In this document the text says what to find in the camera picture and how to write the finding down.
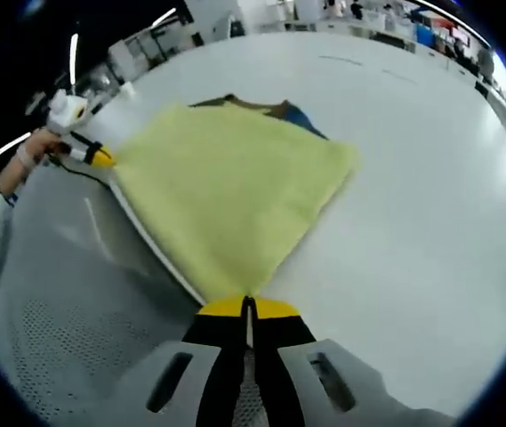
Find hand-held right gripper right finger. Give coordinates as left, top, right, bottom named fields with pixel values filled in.
left=247, top=296, right=456, bottom=427

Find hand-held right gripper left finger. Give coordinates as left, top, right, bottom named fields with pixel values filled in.
left=109, top=295, right=250, bottom=427

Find yellow garment blue grey sleeves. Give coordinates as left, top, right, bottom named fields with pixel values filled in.
left=108, top=92, right=363, bottom=298

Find person's left hand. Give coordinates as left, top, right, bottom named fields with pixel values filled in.
left=24, top=128, right=63, bottom=166

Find white wristband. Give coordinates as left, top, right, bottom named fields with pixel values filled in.
left=15, top=145, right=36, bottom=170

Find black office chair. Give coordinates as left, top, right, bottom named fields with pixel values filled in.
left=370, top=31, right=414, bottom=51

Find long white counter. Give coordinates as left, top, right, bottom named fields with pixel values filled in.
left=278, top=20, right=480, bottom=77

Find blue container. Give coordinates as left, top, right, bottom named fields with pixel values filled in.
left=415, top=24, right=437, bottom=47

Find black cable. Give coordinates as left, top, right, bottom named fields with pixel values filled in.
left=48, top=153, right=114, bottom=184

